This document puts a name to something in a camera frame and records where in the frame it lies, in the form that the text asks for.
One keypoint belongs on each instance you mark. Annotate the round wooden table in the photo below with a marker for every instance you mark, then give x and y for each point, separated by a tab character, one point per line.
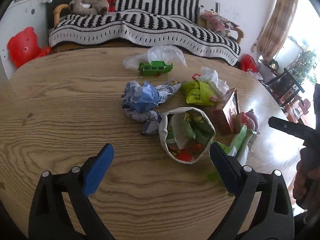
59	110

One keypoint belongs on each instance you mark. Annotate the white paper snack bag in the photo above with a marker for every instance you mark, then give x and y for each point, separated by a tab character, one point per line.
186	134

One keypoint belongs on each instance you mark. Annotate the clear plastic bag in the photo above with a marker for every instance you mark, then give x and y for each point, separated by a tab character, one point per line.
168	54

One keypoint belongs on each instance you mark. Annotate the red bear-shaped stool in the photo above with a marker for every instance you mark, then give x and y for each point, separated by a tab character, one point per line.
24	47

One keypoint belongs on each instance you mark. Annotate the yellow-green snack packet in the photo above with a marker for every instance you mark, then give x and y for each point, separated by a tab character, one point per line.
199	93

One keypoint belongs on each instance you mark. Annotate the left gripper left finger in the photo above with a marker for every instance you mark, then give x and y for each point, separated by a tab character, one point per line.
49	218

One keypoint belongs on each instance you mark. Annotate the patterned curtain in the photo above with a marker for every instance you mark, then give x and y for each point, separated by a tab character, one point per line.
276	31

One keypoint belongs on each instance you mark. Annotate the potted green plant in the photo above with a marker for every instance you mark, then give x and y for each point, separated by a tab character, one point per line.
304	67

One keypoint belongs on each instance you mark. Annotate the floral pink cushion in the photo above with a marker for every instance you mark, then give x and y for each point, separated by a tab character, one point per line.
217	23

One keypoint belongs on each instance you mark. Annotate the striped black white sofa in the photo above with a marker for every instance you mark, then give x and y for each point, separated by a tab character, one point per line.
150	23

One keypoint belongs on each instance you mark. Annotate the red plush toy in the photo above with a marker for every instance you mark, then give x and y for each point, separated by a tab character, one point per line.
112	5

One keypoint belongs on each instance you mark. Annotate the brown plush toy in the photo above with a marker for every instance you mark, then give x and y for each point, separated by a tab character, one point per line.
89	7

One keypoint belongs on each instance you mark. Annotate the red plastic bag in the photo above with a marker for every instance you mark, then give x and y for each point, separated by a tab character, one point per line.
248	64

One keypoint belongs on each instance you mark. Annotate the black wooden chair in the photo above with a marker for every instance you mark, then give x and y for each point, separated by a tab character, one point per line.
283	88

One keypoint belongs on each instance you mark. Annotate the purple pink toy pig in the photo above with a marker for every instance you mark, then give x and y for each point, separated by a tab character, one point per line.
249	119

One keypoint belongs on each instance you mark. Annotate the blue grey paper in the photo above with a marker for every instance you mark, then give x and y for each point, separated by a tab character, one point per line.
140	101

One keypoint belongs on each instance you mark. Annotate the green white torn carton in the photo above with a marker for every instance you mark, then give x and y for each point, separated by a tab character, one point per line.
240	142

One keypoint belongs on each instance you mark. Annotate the white crumpled tissue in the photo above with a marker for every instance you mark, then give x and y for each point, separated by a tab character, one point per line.
211	77

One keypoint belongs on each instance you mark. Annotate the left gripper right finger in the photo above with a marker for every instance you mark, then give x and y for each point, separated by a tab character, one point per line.
273	218

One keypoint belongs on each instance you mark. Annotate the green toy truck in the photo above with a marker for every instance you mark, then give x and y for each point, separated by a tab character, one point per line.
155	68

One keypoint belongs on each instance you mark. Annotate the person right hand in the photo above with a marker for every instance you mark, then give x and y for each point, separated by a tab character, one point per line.
299	189

